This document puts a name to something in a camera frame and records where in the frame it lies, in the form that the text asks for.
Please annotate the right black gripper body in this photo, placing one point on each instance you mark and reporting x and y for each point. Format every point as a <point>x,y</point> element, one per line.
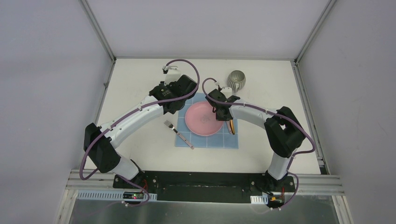
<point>219,118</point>

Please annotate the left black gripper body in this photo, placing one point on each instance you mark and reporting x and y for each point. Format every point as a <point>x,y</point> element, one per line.
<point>173,107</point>

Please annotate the gold table knife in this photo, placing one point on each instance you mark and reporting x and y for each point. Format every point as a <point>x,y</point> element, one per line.
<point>231,127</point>

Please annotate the pink plate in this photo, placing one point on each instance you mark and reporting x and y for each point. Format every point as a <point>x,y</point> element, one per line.
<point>201,120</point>

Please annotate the blue checked cloth napkin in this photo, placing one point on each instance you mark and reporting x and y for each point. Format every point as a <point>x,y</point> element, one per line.
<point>221,139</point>

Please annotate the grey ribbed mug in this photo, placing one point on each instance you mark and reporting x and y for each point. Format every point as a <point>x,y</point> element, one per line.
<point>236,80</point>

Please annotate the pink handled fork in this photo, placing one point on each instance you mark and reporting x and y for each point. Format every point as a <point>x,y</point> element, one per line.
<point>172,127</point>

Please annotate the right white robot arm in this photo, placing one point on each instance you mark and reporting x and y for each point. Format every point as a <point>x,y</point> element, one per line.
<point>282,128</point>

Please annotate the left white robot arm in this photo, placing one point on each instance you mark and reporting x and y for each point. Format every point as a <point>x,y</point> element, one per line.
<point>100,142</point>

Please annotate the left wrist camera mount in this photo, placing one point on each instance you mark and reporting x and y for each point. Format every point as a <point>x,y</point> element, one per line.
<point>172,74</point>

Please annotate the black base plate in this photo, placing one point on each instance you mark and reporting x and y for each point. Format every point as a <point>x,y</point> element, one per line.
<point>211,187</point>

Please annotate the aluminium frame rail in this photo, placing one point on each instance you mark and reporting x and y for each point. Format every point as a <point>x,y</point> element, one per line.
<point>100,187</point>

